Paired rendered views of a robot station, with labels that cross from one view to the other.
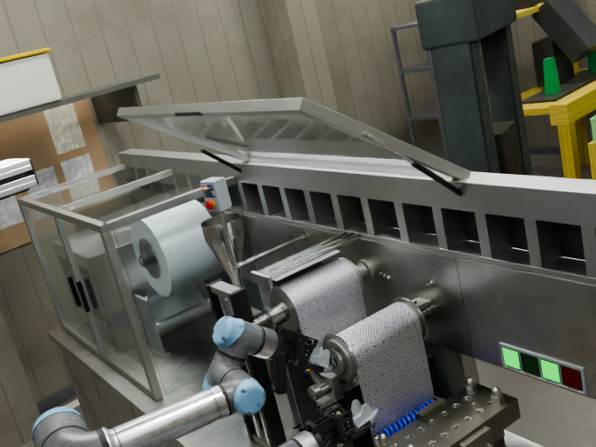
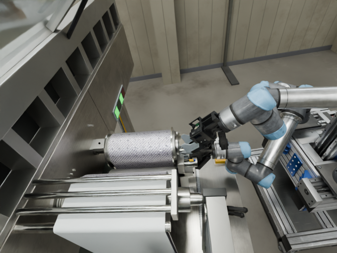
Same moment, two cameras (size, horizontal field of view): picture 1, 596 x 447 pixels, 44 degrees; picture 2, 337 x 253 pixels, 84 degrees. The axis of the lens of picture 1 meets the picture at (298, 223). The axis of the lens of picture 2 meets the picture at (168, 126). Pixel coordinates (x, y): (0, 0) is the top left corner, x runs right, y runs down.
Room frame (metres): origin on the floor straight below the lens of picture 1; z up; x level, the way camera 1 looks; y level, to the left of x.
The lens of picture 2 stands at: (2.15, 0.27, 1.84)
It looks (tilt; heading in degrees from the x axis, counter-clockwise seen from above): 46 degrees down; 220
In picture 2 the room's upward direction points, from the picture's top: 10 degrees counter-clockwise
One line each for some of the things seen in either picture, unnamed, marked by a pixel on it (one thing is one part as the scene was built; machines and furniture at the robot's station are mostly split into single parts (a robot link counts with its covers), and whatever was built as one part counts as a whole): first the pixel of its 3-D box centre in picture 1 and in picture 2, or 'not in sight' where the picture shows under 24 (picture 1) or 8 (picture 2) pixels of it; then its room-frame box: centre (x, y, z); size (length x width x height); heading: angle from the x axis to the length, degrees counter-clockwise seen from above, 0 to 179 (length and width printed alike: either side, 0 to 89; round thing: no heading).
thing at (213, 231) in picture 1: (222, 227); not in sight; (2.46, 0.26, 1.50); 0.14 x 0.14 x 0.06
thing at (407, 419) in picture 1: (409, 419); not in sight; (1.78, -0.17, 1.03); 0.21 x 0.04 x 0.03; 121
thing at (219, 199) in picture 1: (214, 194); not in sight; (2.27, 0.24, 1.66); 0.07 x 0.07 x 0.10; 42
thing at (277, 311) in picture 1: (275, 314); (178, 199); (1.99, 0.13, 1.33); 0.06 x 0.06 x 0.06; 31
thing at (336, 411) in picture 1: (330, 428); (201, 150); (1.67, 0.04, 1.12); 0.12 x 0.08 x 0.09; 121
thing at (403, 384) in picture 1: (398, 388); not in sight; (1.80, -0.16, 1.12); 0.23 x 0.01 x 0.18; 121
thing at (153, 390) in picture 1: (135, 263); not in sight; (3.14, 0.74, 1.25); 1.19 x 0.57 x 0.70; 31
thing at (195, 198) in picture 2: (258, 323); (201, 199); (1.96, 0.18, 1.33); 0.06 x 0.03 x 0.03; 121
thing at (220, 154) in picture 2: (305, 446); (219, 151); (1.64, 0.11, 1.11); 0.08 x 0.05 x 0.08; 31
